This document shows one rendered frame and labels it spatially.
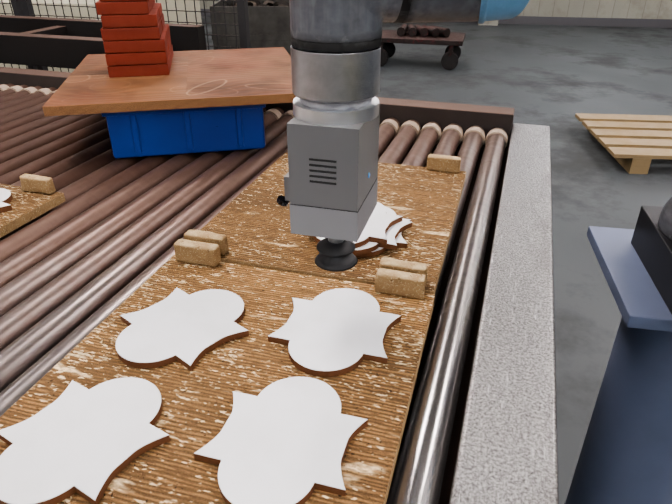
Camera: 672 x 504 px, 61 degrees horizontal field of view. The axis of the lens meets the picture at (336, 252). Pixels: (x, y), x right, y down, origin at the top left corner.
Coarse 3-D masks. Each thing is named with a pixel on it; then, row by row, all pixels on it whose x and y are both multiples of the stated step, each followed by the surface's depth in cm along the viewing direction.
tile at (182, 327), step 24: (144, 312) 63; (168, 312) 63; (192, 312) 63; (216, 312) 63; (240, 312) 63; (120, 336) 60; (144, 336) 60; (168, 336) 60; (192, 336) 60; (216, 336) 60; (240, 336) 61; (144, 360) 56; (168, 360) 57; (192, 360) 56
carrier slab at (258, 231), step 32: (256, 192) 94; (384, 192) 94; (416, 192) 94; (448, 192) 94; (224, 224) 84; (256, 224) 84; (288, 224) 84; (416, 224) 84; (448, 224) 84; (224, 256) 76; (256, 256) 76; (288, 256) 76; (384, 256) 76; (416, 256) 76
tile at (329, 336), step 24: (312, 312) 63; (336, 312) 63; (360, 312) 63; (288, 336) 60; (312, 336) 60; (336, 336) 60; (360, 336) 60; (384, 336) 60; (312, 360) 56; (336, 360) 56; (360, 360) 57; (384, 360) 57
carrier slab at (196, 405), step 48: (144, 288) 69; (192, 288) 69; (240, 288) 69; (288, 288) 69; (336, 288) 69; (96, 336) 61; (48, 384) 55; (96, 384) 55; (192, 384) 55; (240, 384) 55; (336, 384) 55; (384, 384) 55; (192, 432) 49; (384, 432) 49; (144, 480) 45; (192, 480) 45; (384, 480) 45
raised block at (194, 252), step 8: (184, 240) 74; (176, 248) 74; (184, 248) 73; (192, 248) 73; (200, 248) 73; (208, 248) 72; (216, 248) 73; (176, 256) 74; (184, 256) 74; (192, 256) 74; (200, 256) 73; (208, 256) 73; (216, 256) 73; (208, 264) 73; (216, 264) 73
